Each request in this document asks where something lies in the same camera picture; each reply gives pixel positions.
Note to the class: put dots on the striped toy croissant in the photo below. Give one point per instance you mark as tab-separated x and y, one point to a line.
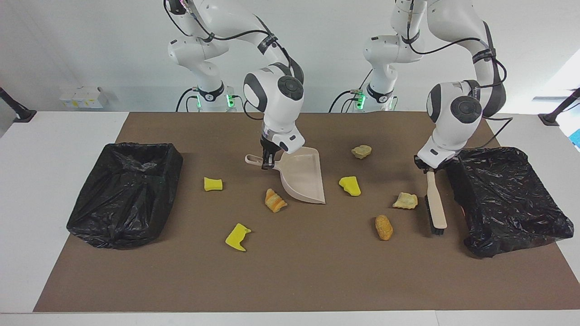
275	200

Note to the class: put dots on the pale bread chunk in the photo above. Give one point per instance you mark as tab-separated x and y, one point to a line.
405	201

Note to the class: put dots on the black bag lined bin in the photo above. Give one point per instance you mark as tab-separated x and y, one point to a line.
507	194
122	194

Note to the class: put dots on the beige plastic dustpan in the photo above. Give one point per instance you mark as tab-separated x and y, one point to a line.
302	179

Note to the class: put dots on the notched yellow sponge piece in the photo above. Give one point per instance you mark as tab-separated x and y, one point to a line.
237	237

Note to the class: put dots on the pale toy dumpling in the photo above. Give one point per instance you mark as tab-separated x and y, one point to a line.
361	151

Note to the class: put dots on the blue object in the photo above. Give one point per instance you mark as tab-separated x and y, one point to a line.
576	139

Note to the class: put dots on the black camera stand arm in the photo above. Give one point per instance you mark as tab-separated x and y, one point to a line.
559	108
16	107

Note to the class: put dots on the brown fried nugget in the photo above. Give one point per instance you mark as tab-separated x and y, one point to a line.
384	227

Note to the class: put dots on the beige hand brush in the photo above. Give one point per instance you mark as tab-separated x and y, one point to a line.
436	203

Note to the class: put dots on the brown table mat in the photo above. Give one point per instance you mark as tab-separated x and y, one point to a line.
317	271

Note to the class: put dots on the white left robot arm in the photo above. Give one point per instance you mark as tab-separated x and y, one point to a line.
446	136

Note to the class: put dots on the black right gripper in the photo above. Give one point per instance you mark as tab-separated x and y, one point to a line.
268	146

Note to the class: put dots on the small yellow sponge piece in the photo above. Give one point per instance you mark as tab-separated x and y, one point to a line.
213	184

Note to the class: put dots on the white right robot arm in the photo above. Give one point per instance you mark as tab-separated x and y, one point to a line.
276	113

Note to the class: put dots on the small white cardboard box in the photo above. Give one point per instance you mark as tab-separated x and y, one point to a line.
67	100
93	97

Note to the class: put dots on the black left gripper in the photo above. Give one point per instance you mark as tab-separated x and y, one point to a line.
426	164

